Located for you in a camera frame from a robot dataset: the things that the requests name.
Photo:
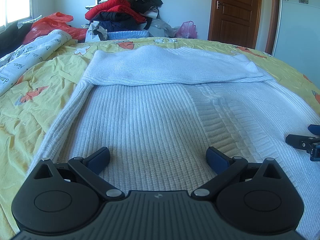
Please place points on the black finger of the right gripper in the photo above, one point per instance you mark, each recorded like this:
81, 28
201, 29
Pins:
314, 129
302, 142

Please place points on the bright window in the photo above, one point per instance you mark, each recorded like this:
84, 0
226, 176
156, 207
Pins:
14, 10

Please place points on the yellow carrot print bedsheet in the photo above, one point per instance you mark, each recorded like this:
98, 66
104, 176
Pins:
30, 107

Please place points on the brown wooden door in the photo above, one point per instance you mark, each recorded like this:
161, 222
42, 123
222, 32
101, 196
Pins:
235, 22

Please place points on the white text print blanket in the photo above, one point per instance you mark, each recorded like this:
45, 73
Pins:
16, 63

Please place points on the white knitted sweater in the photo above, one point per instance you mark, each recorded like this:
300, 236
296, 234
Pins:
158, 110

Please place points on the pink plastic bag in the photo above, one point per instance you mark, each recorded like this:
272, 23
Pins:
186, 30

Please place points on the light blue storage basket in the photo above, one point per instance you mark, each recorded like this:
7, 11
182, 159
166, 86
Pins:
120, 35

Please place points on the black clothing near window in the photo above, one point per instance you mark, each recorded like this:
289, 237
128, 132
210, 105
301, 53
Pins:
12, 37

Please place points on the dark navy clothes in pile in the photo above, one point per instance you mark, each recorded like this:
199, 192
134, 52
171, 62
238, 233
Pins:
116, 21

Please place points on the orange plastic bag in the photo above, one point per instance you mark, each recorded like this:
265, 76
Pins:
54, 21

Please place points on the white wardrobe with flower stickers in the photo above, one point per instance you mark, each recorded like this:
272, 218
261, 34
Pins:
297, 42

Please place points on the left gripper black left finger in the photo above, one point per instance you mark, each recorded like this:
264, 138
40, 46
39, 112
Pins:
87, 172

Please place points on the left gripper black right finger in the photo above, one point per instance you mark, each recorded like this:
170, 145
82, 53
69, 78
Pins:
227, 170

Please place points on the grey crumpled bag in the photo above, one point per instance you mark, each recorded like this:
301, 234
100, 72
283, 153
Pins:
159, 28

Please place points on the red garment on pile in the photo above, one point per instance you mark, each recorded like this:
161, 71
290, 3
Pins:
121, 6

